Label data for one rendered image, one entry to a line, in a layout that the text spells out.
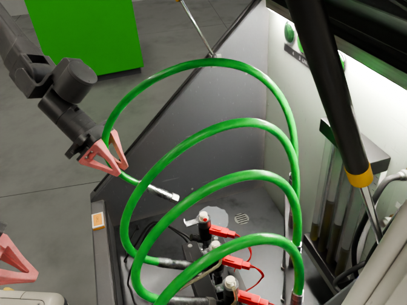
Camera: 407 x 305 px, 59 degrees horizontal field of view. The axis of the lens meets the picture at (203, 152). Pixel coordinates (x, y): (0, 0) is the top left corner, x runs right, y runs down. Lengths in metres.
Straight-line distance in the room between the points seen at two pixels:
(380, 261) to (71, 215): 2.27
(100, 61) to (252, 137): 3.07
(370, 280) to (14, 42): 0.72
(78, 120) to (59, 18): 3.17
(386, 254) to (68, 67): 0.58
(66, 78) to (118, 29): 3.22
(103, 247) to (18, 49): 0.49
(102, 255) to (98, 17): 3.15
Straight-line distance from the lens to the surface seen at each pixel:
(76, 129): 0.73
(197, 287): 0.81
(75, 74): 0.69
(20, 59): 0.79
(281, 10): 0.81
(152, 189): 0.77
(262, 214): 1.13
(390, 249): 0.33
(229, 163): 1.10
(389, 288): 0.35
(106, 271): 0.91
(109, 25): 3.89
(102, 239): 0.98
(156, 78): 0.62
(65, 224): 2.46
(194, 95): 0.94
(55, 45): 3.95
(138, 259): 0.54
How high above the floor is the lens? 1.66
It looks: 37 degrees down
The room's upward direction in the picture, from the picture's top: 5 degrees counter-clockwise
